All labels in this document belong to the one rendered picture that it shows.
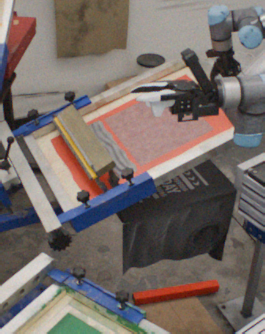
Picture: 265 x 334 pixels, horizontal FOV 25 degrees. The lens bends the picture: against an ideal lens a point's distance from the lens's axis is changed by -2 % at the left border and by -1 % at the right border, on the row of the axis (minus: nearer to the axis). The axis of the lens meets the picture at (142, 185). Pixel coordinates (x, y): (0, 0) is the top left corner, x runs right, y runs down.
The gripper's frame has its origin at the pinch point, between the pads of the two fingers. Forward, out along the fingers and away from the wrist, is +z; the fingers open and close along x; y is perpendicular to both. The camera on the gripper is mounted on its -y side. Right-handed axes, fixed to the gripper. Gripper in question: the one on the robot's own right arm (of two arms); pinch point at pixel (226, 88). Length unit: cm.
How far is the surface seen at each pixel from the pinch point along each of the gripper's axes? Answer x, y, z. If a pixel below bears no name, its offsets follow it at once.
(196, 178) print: -23.4, 9.7, 26.2
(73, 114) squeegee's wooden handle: -57, -14, -9
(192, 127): -21.4, 11.0, 0.9
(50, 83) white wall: -35, -200, 87
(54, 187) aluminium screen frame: -75, 11, -1
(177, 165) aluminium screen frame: -36.5, 28.9, -2.4
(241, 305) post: -12, 7, 127
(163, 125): -29.3, 2.9, 1.0
